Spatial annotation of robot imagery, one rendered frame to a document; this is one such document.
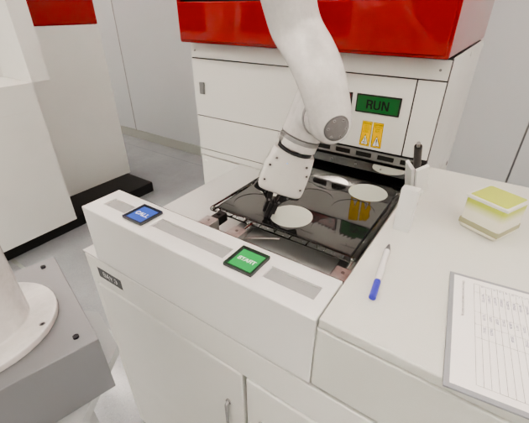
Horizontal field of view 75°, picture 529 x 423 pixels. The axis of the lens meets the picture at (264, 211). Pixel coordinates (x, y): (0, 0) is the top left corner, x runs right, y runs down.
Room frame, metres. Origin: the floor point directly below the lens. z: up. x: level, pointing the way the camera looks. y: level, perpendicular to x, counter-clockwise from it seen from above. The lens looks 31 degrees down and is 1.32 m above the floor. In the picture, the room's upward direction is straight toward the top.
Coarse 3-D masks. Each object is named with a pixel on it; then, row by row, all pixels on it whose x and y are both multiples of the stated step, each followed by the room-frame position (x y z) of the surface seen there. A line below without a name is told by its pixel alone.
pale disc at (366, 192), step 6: (354, 186) 0.84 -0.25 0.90; (360, 186) 0.84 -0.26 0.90; (366, 186) 0.84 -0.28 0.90; (372, 186) 0.84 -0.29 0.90; (378, 186) 0.84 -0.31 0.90; (354, 192) 0.80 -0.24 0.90; (360, 192) 0.80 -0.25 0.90; (366, 192) 0.80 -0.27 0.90; (372, 192) 0.80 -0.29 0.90; (378, 192) 0.80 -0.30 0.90; (384, 192) 0.80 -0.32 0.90; (360, 198) 0.77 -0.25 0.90; (366, 198) 0.77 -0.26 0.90; (372, 198) 0.77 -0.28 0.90; (378, 198) 0.77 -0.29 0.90; (384, 198) 0.77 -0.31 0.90
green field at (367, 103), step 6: (360, 96) 0.94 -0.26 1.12; (366, 96) 0.93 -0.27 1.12; (360, 102) 0.94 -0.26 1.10; (366, 102) 0.93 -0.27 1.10; (372, 102) 0.92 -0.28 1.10; (378, 102) 0.91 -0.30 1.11; (384, 102) 0.91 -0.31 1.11; (390, 102) 0.90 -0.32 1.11; (396, 102) 0.89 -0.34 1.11; (360, 108) 0.94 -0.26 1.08; (366, 108) 0.93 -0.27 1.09; (372, 108) 0.92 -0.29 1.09; (378, 108) 0.91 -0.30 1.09; (384, 108) 0.90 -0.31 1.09; (390, 108) 0.89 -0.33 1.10; (396, 108) 0.89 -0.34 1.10; (390, 114) 0.89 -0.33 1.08; (396, 114) 0.88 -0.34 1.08
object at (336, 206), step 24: (312, 168) 0.96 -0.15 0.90; (240, 192) 0.80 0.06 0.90; (312, 192) 0.80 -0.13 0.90; (336, 192) 0.80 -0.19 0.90; (312, 216) 0.68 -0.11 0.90; (336, 216) 0.68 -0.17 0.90; (360, 216) 0.68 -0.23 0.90; (312, 240) 0.59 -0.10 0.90; (336, 240) 0.59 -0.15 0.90; (360, 240) 0.59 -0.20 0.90
